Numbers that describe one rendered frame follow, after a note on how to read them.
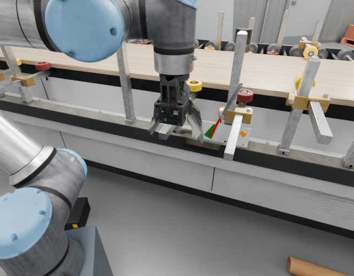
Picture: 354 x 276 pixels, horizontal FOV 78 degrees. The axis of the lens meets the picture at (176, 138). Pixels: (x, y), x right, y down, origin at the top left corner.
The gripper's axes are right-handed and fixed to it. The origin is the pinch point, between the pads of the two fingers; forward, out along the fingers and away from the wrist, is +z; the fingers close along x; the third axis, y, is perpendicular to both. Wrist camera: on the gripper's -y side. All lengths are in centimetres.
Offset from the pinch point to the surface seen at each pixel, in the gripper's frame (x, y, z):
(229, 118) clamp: 13.6, -35.2, 10.2
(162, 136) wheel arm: -9.3, -13.0, 9.7
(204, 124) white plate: 3.2, -36.0, 15.3
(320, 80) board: 56, -76, 4
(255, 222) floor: 41, -50, 94
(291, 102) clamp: 35.2, -33.1, -0.8
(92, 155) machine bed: -91, -65, 78
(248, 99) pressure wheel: 20.3, -45.0, 4.9
